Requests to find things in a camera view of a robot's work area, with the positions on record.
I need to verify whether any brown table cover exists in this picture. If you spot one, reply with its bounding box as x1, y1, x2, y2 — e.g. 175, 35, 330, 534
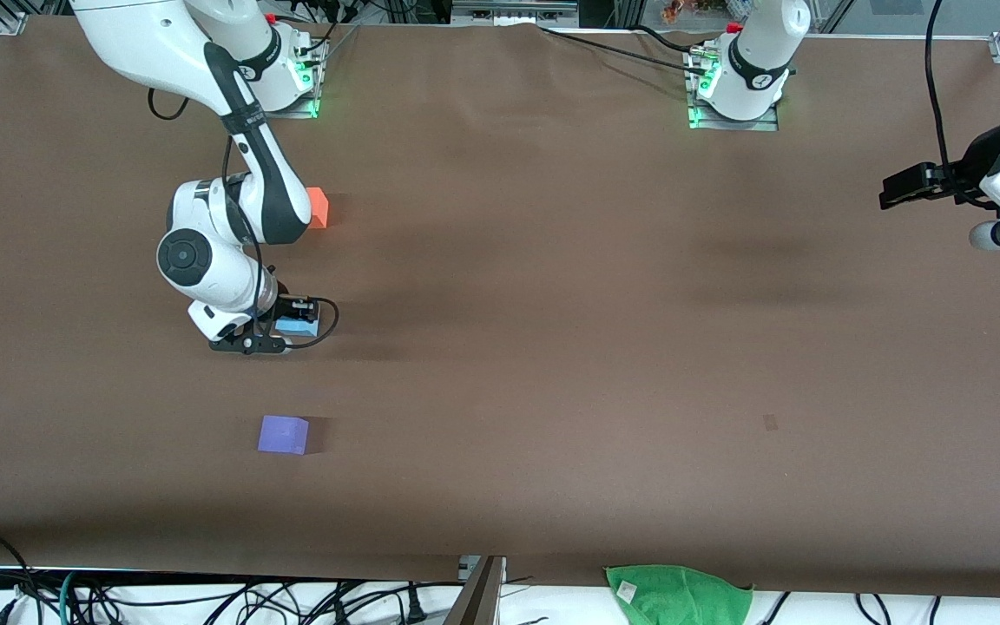
0, 13, 1000, 600

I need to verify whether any black power plug cable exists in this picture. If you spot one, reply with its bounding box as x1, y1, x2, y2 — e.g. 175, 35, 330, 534
396, 582, 428, 623

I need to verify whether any grey metal post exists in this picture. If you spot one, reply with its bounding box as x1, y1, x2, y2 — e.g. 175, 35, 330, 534
446, 556, 507, 625

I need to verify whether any silver box with ports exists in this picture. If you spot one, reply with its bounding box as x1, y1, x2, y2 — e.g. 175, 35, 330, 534
451, 0, 580, 27

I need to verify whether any purple foam block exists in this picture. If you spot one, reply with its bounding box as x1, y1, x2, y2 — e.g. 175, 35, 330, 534
257, 415, 311, 456

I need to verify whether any teal cable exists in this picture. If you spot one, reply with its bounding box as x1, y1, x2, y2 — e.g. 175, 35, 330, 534
59, 570, 82, 625

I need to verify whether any black cable across cover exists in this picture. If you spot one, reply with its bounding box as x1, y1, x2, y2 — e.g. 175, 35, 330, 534
537, 24, 709, 75

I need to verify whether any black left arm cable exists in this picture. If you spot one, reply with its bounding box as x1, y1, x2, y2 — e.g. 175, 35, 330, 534
924, 0, 991, 207

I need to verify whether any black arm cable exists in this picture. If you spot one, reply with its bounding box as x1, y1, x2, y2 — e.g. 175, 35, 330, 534
148, 85, 341, 350
924, 0, 991, 207

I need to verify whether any green microfiber cloth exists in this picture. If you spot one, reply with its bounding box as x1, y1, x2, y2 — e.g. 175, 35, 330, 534
604, 565, 754, 625

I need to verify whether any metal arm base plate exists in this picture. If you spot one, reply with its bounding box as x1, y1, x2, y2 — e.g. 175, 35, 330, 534
229, 33, 329, 120
684, 48, 780, 133

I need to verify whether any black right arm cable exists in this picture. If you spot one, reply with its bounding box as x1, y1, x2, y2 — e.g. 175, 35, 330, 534
148, 85, 341, 350

